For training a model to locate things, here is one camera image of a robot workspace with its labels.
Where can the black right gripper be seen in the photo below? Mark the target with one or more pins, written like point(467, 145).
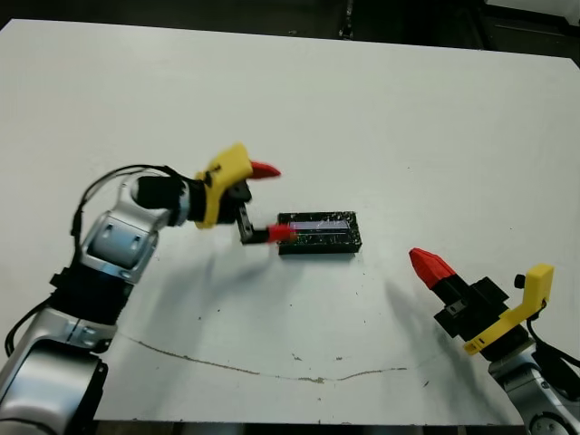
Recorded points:
point(480, 303)

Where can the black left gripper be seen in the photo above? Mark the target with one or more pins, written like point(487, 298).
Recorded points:
point(244, 222)

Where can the black glossy box lid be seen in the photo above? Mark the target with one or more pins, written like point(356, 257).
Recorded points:
point(326, 236)

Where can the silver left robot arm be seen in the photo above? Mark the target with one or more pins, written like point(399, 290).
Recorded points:
point(118, 235)

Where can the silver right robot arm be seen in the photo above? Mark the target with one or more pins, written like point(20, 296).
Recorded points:
point(525, 380)

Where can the black stand leg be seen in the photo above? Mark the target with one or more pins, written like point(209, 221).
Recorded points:
point(347, 22)

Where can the white panel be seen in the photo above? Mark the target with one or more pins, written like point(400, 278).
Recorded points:
point(544, 6)

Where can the yellow left wrist camera mount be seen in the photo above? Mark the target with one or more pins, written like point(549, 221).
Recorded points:
point(226, 163)

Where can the yellow wrist camera mount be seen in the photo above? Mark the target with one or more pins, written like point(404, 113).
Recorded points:
point(226, 163)
point(539, 281)

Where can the yellow right wrist camera mount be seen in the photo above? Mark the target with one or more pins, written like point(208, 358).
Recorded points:
point(539, 281)

